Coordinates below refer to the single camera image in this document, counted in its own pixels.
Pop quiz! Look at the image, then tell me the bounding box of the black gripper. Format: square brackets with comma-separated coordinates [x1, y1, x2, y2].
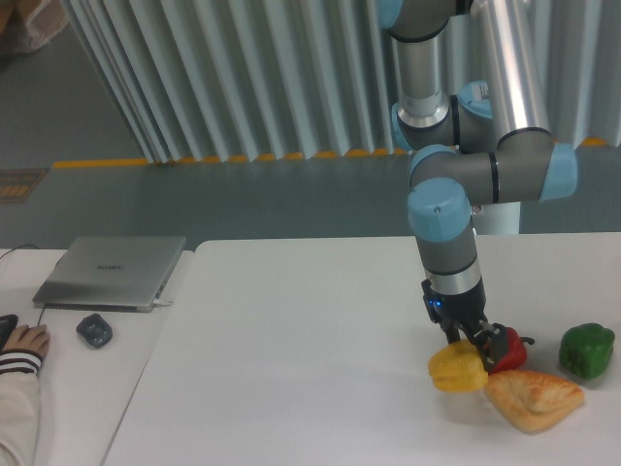
[431, 280, 508, 372]

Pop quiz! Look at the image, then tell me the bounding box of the corrugated white partition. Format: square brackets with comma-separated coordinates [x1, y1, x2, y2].
[60, 0, 621, 164]

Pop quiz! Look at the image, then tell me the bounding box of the black gripper cable connector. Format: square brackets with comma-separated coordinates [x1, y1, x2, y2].
[421, 279, 436, 322]

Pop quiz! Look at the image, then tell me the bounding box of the dark grey 3D mouse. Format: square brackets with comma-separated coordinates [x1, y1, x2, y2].
[76, 314, 114, 350]

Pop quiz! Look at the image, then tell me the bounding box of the white striped sleeve forearm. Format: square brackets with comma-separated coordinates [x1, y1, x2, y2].
[1, 349, 43, 465]

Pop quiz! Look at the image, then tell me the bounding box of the person's hand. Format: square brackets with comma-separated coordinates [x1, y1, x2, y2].
[2, 324, 50, 360]

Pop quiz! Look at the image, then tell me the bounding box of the green bell pepper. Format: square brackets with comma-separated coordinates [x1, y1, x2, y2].
[559, 322, 615, 380]

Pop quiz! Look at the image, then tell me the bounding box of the triangular baked pastry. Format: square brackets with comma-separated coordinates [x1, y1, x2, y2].
[484, 370, 585, 433]

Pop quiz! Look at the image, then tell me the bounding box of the grey cable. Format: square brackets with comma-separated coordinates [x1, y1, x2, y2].
[0, 243, 48, 327]

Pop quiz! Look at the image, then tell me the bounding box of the red bell pepper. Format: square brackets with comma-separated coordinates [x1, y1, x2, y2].
[488, 327, 536, 374]

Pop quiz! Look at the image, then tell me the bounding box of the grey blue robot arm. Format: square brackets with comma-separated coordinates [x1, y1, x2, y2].
[376, 1, 577, 371]

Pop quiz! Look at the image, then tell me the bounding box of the black keyboard edge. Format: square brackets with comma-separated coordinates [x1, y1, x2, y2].
[0, 315, 18, 350]

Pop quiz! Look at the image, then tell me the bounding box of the yellow bell pepper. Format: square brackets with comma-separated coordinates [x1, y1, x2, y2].
[428, 340, 488, 392]

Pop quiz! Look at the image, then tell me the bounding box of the silver closed laptop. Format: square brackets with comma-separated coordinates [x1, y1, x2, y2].
[32, 236, 185, 313]

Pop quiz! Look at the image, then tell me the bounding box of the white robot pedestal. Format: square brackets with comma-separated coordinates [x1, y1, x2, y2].
[472, 202, 521, 235]

